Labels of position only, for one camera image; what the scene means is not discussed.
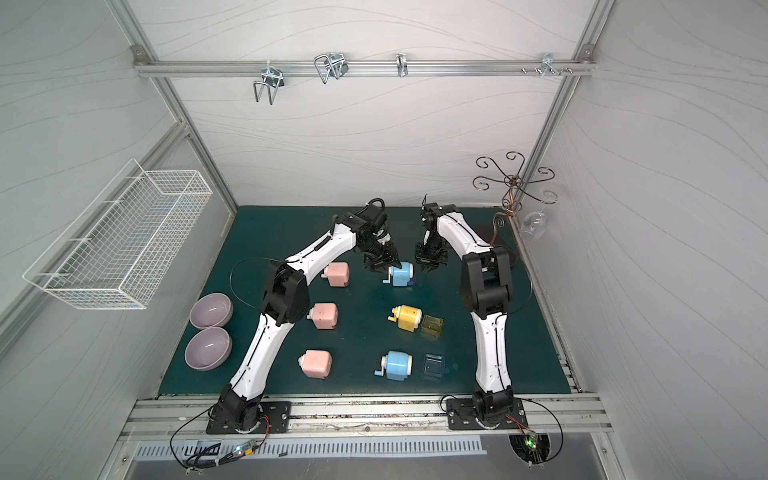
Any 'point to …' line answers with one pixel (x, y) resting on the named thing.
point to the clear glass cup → (537, 224)
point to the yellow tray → (432, 325)
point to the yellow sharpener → (409, 318)
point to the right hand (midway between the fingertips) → (424, 267)
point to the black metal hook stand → (515, 181)
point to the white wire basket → (117, 251)
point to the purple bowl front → (208, 349)
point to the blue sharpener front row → (396, 366)
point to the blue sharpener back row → (400, 277)
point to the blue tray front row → (434, 365)
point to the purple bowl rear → (211, 310)
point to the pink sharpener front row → (316, 363)
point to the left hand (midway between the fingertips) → (400, 269)
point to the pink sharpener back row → (337, 274)
